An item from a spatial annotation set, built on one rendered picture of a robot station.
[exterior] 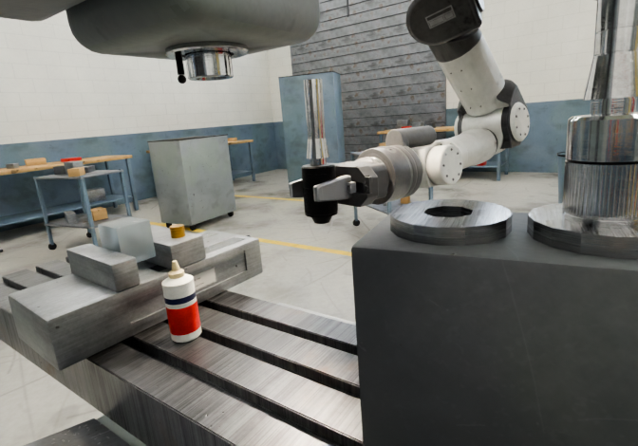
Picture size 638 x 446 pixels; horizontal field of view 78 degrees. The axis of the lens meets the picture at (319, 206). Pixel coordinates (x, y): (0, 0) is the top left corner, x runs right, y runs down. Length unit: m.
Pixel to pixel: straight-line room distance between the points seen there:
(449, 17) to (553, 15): 7.20
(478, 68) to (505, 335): 0.62
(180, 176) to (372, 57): 5.18
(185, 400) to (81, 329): 0.19
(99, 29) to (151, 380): 0.37
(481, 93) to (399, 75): 7.61
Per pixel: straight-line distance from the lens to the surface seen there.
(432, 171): 0.66
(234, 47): 0.44
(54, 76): 7.49
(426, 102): 8.22
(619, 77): 0.30
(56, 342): 0.59
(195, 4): 0.35
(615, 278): 0.27
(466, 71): 0.83
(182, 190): 4.95
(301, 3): 0.44
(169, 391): 0.50
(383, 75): 8.60
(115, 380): 0.57
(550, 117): 7.83
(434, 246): 0.28
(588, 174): 0.30
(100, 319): 0.61
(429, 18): 0.76
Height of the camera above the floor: 1.23
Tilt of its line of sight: 13 degrees down
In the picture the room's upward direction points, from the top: 4 degrees counter-clockwise
